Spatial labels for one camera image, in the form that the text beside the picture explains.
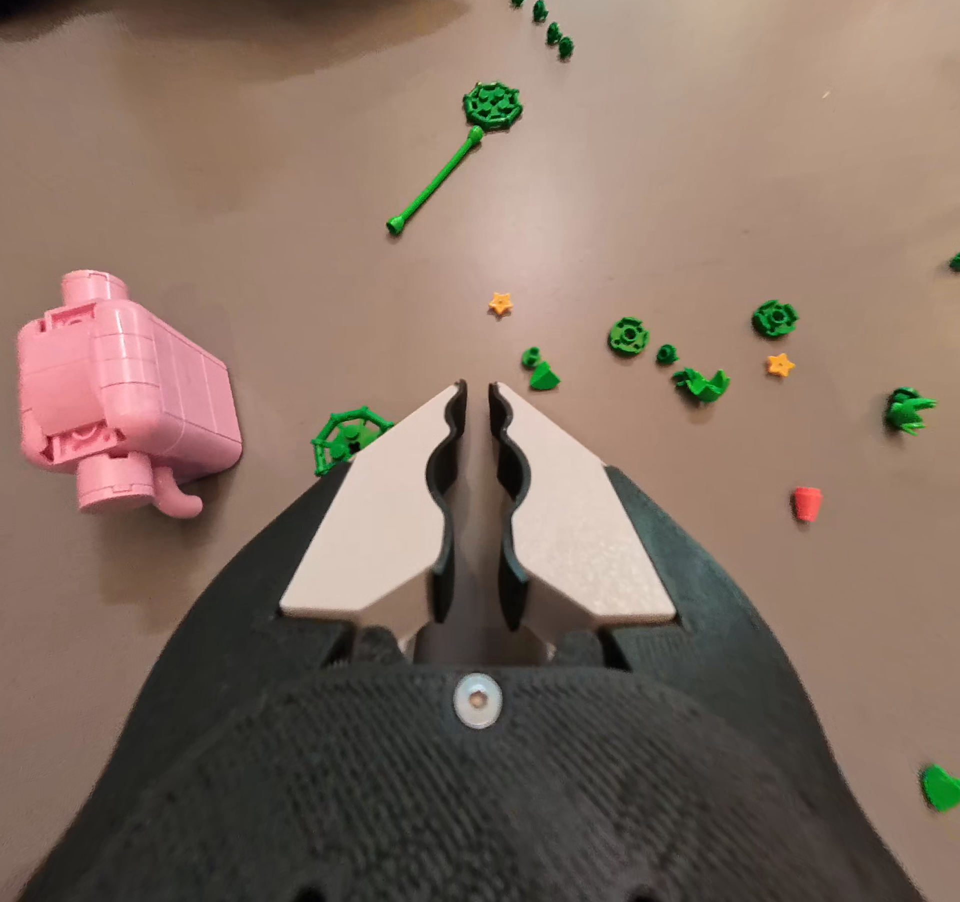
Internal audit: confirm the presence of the green crown leaf piece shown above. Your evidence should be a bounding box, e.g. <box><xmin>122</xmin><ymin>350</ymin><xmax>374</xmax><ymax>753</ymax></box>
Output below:
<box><xmin>671</xmin><ymin>367</ymin><xmax>732</xmax><ymax>404</ymax></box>

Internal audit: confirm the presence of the pink brick model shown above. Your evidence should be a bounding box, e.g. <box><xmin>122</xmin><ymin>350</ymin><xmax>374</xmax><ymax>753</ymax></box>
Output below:
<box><xmin>16</xmin><ymin>269</ymin><xmax>244</xmax><ymax>519</ymax></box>

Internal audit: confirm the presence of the green spiky leaf piece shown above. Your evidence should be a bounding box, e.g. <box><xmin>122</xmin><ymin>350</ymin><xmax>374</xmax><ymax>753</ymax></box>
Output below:
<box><xmin>883</xmin><ymin>386</ymin><xmax>939</xmax><ymax>437</ymax></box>

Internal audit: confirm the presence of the green stem rod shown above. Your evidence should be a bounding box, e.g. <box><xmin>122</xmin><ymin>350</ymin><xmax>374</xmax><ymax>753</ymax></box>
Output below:
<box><xmin>386</xmin><ymin>125</ymin><xmax>485</xmax><ymax>237</ymax></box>

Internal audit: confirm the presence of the green web plate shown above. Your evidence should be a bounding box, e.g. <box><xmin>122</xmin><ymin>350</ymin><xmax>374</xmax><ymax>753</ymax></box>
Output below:
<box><xmin>462</xmin><ymin>80</ymin><xmax>524</xmax><ymax>131</ymax></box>
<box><xmin>311</xmin><ymin>405</ymin><xmax>395</xmax><ymax>477</ymax></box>

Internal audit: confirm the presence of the round green flower plate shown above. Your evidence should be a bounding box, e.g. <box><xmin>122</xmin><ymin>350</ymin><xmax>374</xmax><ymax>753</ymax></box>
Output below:
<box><xmin>751</xmin><ymin>299</ymin><xmax>801</xmax><ymax>339</ymax></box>
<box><xmin>607</xmin><ymin>316</ymin><xmax>651</xmax><ymax>357</ymax></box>

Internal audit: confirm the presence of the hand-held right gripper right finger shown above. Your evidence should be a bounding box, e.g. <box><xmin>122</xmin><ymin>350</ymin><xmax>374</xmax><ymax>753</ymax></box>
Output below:
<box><xmin>487</xmin><ymin>381</ymin><xmax>677</xmax><ymax>652</ymax></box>

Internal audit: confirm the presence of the row of small green studs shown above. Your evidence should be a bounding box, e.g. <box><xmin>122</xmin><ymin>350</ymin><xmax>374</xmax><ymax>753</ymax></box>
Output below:
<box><xmin>472</xmin><ymin>0</ymin><xmax>576</xmax><ymax>62</ymax></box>

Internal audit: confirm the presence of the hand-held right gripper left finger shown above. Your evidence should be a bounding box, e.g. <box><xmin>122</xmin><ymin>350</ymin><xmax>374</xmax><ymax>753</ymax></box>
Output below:
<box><xmin>279</xmin><ymin>380</ymin><xmax>469</xmax><ymax>662</ymax></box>

